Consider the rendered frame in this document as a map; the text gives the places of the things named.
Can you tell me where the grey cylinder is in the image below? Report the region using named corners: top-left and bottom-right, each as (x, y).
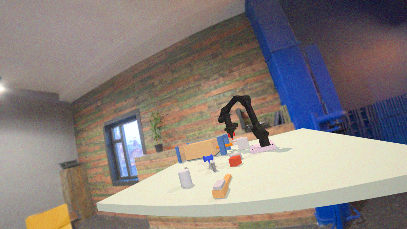
top-left (178, 169), bottom-right (192, 187)

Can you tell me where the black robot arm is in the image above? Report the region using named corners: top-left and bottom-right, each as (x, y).
top-left (218, 95), bottom-right (271, 147)

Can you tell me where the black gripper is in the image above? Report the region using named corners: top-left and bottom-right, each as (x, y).
top-left (224, 121), bottom-right (236, 138)

